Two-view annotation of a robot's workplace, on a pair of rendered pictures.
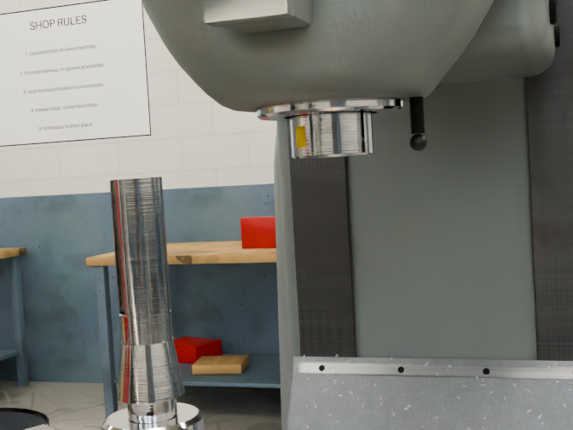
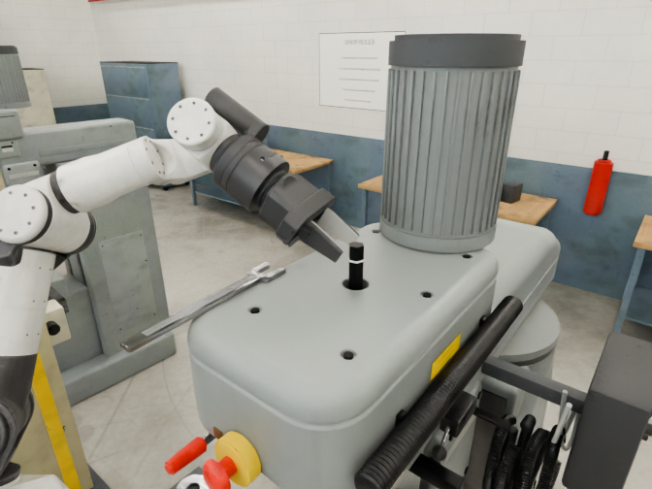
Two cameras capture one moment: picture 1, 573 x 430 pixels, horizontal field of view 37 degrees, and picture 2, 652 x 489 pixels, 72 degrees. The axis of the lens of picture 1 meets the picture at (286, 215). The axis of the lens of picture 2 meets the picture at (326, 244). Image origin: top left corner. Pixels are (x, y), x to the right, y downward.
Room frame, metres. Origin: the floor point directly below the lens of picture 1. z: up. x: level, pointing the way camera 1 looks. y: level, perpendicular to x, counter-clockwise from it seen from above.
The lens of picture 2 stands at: (-0.04, -0.17, 2.19)
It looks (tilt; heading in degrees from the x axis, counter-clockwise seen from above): 24 degrees down; 20
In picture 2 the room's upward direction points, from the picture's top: straight up
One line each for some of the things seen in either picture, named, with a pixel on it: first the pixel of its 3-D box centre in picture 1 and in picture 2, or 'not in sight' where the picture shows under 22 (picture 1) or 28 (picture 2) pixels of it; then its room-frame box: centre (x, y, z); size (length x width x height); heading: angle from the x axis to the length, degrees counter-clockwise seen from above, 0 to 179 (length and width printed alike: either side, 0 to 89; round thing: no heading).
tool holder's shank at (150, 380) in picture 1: (144, 298); not in sight; (0.40, 0.07, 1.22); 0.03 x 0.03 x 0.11
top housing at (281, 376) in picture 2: not in sight; (360, 326); (0.51, -0.03, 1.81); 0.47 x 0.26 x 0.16; 161
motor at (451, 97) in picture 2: not in sight; (444, 142); (0.74, -0.11, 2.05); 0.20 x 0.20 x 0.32
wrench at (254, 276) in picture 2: not in sight; (211, 301); (0.39, 0.13, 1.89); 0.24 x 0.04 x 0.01; 163
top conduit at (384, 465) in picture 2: not in sight; (456, 371); (0.49, -0.18, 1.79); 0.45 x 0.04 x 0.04; 161
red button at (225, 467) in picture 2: not in sight; (221, 472); (0.26, 0.05, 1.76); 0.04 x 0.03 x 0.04; 71
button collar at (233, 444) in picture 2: not in sight; (237, 458); (0.28, 0.05, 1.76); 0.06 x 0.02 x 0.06; 71
